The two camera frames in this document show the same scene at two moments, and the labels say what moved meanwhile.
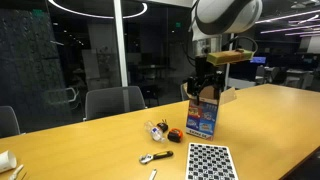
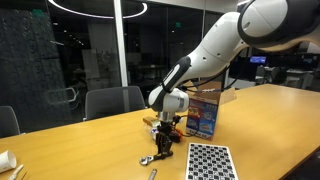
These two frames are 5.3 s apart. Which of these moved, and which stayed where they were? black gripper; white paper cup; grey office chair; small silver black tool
Moved: black gripper
Stayed: small silver black tool; grey office chair; white paper cup
